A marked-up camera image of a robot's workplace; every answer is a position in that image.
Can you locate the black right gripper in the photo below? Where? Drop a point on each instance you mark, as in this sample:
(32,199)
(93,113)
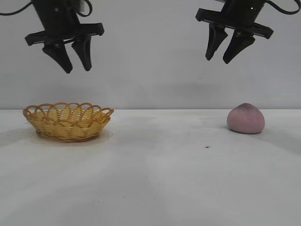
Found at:
(242,13)

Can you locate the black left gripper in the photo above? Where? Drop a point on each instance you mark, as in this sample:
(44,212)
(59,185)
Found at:
(58,21)

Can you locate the yellow woven wicker basket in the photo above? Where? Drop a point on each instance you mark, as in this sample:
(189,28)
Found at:
(68,127)

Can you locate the pink peach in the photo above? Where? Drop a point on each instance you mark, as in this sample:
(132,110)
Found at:
(245,118)

